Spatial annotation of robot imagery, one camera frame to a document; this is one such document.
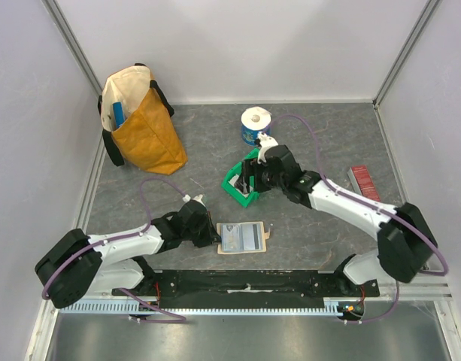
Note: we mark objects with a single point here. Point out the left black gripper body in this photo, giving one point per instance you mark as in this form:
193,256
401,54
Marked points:
201,235

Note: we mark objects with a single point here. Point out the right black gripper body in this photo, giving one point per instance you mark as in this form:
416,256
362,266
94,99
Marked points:
249,174

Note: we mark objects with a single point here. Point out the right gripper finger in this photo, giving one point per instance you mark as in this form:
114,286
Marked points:
241,185
248,172

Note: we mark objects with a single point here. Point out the beige leather card holder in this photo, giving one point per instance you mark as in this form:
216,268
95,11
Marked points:
265,235

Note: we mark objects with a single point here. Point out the white credit card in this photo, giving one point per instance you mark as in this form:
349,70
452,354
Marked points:
251,236

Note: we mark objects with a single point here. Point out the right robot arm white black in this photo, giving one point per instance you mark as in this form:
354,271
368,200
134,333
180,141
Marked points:
404,240

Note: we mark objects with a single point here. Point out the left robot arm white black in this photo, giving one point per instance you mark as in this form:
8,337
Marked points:
80,264

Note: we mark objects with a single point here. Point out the green plastic bin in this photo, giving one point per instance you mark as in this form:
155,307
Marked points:
229,180

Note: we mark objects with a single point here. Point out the toilet paper roll blue wrap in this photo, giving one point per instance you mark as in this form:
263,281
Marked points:
253,121

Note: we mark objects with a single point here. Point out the red and grey box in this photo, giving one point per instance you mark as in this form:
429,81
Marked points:
362,182

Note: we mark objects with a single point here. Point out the orange tote bag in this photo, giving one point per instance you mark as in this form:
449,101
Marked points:
147,139

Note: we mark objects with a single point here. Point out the blue item in bag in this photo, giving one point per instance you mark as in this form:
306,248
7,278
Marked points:
119,115

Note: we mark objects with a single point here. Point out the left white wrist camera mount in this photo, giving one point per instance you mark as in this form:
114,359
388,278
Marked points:
199,199

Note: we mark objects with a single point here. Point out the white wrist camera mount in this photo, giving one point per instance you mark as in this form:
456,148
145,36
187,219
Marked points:
199,199
264,142

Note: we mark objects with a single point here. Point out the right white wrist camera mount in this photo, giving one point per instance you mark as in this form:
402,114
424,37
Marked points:
264,142

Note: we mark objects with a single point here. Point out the white slotted cable duct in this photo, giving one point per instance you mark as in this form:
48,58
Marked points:
131,307

